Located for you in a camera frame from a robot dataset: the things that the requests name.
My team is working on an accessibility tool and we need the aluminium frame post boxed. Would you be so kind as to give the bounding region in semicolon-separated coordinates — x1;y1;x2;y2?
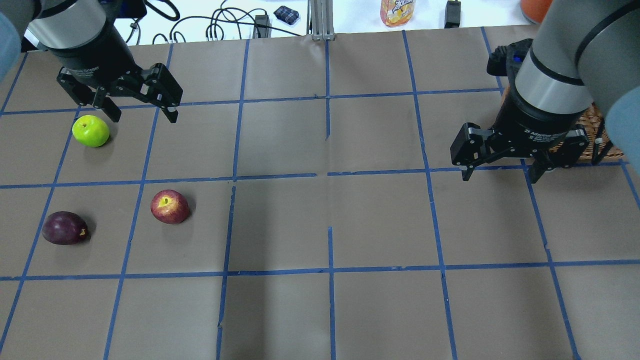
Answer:
307;0;335;41

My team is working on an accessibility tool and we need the orange round object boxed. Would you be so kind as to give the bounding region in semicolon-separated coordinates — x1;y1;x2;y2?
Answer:
519;0;553;24

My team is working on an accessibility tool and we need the green apple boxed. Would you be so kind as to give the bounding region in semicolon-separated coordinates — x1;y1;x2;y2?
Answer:
71;114;111;148

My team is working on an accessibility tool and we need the red apple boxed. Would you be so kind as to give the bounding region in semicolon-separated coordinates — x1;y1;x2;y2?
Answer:
150;189;192;224

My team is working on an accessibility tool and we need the black power adapter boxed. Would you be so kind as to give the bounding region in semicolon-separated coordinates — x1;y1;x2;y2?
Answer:
443;0;462;29

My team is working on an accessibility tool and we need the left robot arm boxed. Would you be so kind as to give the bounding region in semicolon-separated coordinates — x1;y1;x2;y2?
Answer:
1;0;183;123

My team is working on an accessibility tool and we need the wicker basket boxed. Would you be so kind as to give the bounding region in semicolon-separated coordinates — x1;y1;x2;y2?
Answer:
548;104;624;167

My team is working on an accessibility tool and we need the dark blue pouch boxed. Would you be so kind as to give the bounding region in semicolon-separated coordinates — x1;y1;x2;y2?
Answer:
273;6;300;25

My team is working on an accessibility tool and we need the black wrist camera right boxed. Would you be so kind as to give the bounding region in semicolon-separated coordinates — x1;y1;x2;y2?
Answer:
486;38;533;78

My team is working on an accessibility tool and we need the dark purple apple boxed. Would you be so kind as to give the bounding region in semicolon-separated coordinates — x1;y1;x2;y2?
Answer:
41;210;90;245

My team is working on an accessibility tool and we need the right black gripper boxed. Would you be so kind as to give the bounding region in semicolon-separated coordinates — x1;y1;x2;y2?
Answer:
450;97;590;183

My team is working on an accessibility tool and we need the orange snack bag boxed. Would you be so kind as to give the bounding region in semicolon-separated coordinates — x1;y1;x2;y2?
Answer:
379;0;416;28

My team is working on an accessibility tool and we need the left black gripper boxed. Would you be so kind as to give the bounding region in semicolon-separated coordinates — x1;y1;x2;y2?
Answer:
45;22;184;124

